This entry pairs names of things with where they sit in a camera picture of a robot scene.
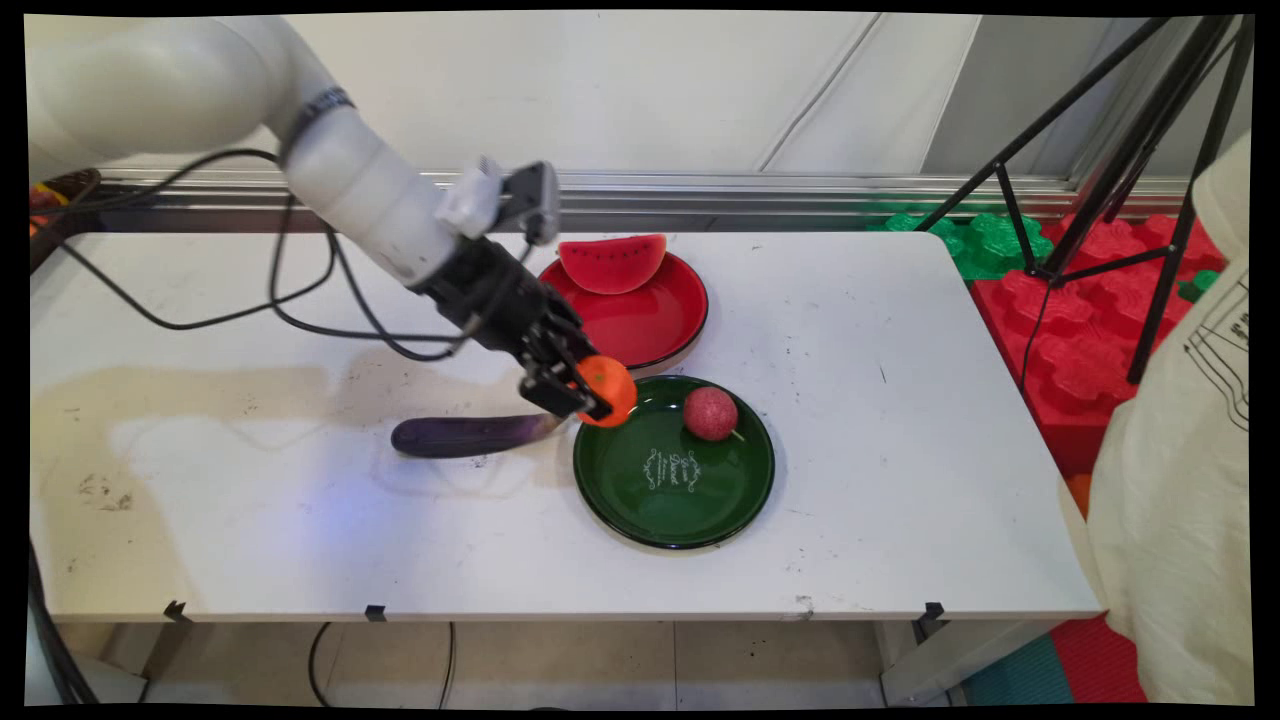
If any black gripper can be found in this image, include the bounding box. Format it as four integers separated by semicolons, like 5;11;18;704
413;237;614;422

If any toy orange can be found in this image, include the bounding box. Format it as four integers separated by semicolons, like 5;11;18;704
577;355;639;430

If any red plate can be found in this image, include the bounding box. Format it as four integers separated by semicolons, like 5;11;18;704
537;250;710;372

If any toy watermelon slice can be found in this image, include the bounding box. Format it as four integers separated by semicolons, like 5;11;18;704
557;234;669;296

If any purple toy eggplant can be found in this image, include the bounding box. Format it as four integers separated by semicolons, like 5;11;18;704
391;411;568;460

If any round red toy fruit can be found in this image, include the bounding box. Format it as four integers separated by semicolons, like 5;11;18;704
684;386;746;443

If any dark green plate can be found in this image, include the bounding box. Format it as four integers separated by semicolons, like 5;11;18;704
573;375;777;551

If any white table leg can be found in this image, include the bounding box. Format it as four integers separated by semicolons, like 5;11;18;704
878;619;1059;707
55;622;217;705

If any dark basket with items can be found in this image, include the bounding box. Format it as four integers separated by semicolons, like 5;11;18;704
27;167;103;273

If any teal foam mat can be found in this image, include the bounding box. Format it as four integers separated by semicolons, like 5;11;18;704
963;630;1079;707

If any person in white shirt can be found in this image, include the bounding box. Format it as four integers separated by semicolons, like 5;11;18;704
1058;130;1255;707

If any black tripod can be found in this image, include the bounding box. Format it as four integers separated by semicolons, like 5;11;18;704
915;14;1257;387

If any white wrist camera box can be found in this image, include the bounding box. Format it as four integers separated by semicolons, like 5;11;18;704
434;158;562;247

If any aluminium rail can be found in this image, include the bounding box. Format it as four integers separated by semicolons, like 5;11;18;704
95;167;1196;234

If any white wall cable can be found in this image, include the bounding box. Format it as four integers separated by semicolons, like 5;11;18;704
758;12;885;173

